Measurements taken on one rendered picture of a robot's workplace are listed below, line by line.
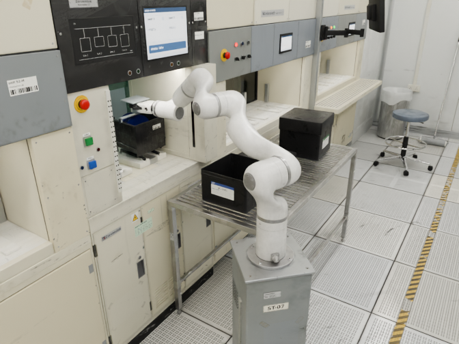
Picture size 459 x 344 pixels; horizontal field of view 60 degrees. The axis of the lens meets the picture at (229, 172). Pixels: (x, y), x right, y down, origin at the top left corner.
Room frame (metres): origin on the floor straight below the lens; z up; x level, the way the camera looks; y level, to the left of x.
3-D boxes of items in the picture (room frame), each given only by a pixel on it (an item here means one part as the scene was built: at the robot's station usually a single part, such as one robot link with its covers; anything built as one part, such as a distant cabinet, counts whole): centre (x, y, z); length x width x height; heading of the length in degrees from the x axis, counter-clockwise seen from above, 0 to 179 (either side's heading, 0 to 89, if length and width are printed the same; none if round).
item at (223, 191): (1.86, -0.04, 0.85); 0.28 x 0.28 x 0.17; 55
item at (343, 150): (2.19, -0.28, 0.38); 1.30 x 0.60 x 0.76; 147
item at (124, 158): (2.12, 0.51, 0.89); 0.22 x 0.21 x 0.04; 57
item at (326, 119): (2.53, -0.51, 0.89); 0.29 x 0.29 x 0.25; 60
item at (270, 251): (1.34, -0.16, 0.85); 0.19 x 0.19 x 0.18
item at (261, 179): (1.32, -0.14, 1.07); 0.19 x 0.12 x 0.24; 127
